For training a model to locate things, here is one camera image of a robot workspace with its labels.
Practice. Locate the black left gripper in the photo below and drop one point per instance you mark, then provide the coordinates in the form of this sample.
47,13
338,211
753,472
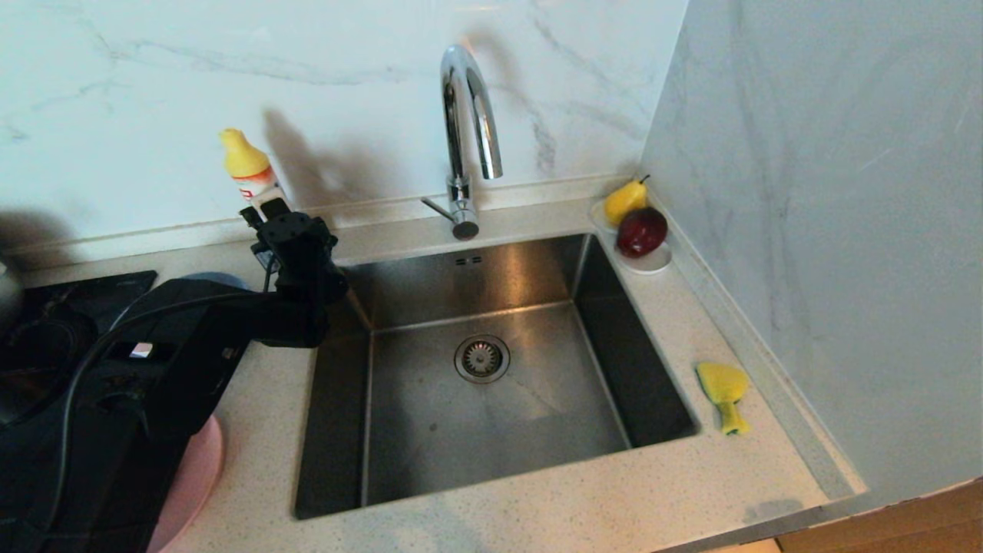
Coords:
303,257

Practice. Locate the orange dish soap bottle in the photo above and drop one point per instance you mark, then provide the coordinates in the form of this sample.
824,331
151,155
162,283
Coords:
244,161

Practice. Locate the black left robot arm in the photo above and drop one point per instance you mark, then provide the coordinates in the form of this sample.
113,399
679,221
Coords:
138,430

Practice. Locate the stainless steel sink basin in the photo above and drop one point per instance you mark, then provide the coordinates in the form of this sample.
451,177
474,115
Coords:
476,430

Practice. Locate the yellow green sponge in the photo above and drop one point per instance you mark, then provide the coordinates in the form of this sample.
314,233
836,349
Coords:
722,382

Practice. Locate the blue grey plate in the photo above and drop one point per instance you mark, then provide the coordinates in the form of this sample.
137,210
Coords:
215,278

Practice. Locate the black induction cooktop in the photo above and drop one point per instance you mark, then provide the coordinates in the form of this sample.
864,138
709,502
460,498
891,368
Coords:
77,292

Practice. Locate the chrome gooseneck faucet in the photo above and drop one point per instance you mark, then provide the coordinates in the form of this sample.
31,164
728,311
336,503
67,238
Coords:
459,115

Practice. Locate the round metal drain strainer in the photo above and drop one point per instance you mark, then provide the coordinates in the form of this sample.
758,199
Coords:
481,359

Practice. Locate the pink plate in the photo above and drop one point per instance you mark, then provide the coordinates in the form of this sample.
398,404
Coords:
196,476

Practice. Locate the yellow pear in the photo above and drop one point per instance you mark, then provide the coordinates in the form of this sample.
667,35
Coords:
622,201

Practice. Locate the dark red apple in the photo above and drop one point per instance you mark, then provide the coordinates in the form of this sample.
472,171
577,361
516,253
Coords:
641,232

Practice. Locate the small white dish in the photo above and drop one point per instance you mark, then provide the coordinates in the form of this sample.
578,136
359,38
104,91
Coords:
651,265

